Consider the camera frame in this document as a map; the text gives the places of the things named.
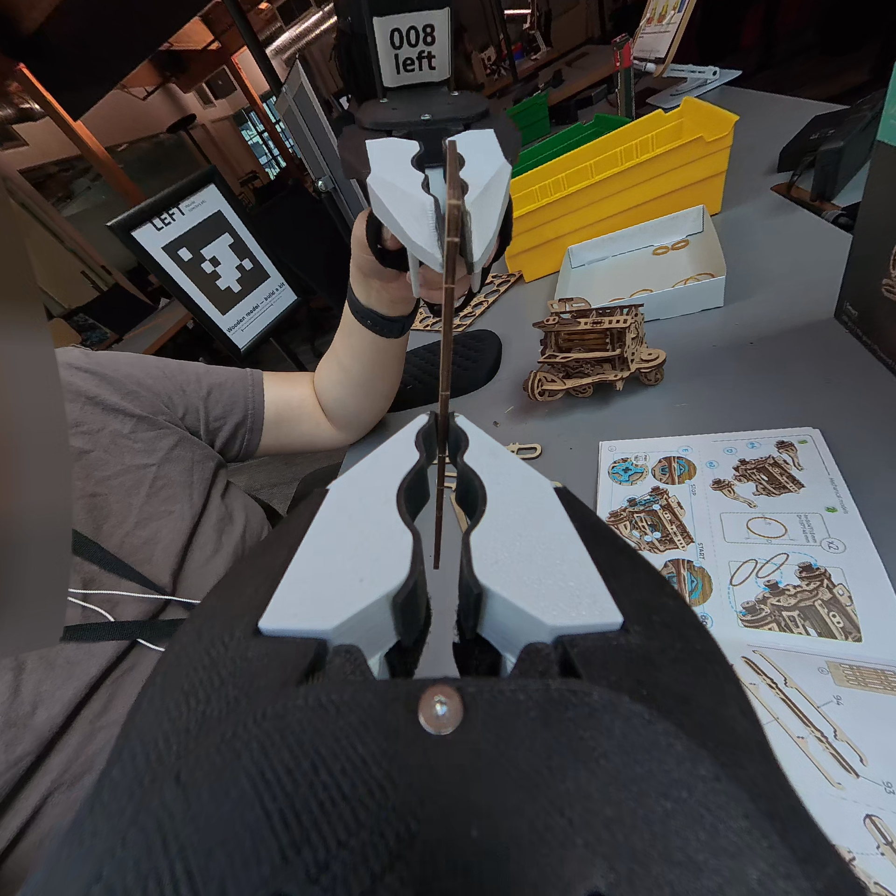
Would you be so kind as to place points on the wooden board with instruction card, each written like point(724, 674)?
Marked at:
point(661, 31)

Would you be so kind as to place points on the white cardboard box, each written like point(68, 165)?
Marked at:
point(630, 294)

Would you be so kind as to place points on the dark kit box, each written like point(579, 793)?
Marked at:
point(868, 266)

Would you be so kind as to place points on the person's left hand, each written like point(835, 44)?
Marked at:
point(371, 280)

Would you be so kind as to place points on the yellow plastic bin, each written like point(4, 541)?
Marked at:
point(630, 175)

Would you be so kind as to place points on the wooden model car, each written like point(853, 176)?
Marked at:
point(595, 343)

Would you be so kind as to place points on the black wristband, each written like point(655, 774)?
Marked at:
point(378, 323)

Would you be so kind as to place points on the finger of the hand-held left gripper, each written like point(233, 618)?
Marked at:
point(490, 189)
point(399, 196)

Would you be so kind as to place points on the black framed marker sign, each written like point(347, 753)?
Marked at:
point(217, 266)

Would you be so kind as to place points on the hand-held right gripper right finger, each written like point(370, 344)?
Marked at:
point(539, 560)

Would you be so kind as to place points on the laser-cut wooden parts sheet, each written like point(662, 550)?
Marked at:
point(448, 336)

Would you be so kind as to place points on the grey panel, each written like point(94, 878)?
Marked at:
point(315, 140)

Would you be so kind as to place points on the black wrist rest pad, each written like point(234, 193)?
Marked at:
point(455, 364)

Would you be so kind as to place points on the person's left forearm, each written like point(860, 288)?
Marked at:
point(350, 392)

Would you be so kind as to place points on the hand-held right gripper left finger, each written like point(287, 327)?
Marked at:
point(336, 560)

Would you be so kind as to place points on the illustrated instruction booklet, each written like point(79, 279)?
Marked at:
point(770, 630)

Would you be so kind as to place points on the black device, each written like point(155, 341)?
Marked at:
point(833, 147)

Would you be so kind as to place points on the perforated leftover wooden sheet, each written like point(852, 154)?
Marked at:
point(490, 294)

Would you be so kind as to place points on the white stand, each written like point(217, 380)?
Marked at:
point(693, 75)

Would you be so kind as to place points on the green plastic bin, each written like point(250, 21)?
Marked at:
point(560, 143)

